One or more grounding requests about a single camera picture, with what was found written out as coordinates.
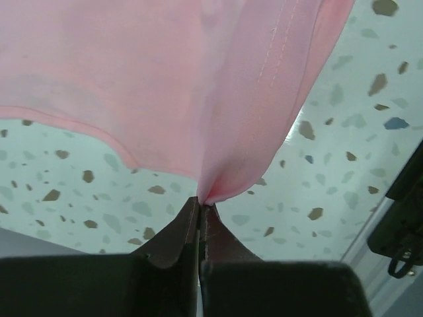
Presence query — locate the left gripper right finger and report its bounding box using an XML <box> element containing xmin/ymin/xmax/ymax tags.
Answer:
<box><xmin>200</xmin><ymin>207</ymin><xmax>372</xmax><ymax>316</ymax></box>

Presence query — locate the pink t shirt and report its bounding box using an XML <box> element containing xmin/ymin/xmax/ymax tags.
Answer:
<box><xmin>1</xmin><ymin>0</ymin><xmax>353</xmax><ymax>204</ymax></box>

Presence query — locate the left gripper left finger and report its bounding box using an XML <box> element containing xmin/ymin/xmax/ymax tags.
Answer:
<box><xmin>1</xmin><ymin>197</ymin><xmax>200</xmax><ymax>316</ymax></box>

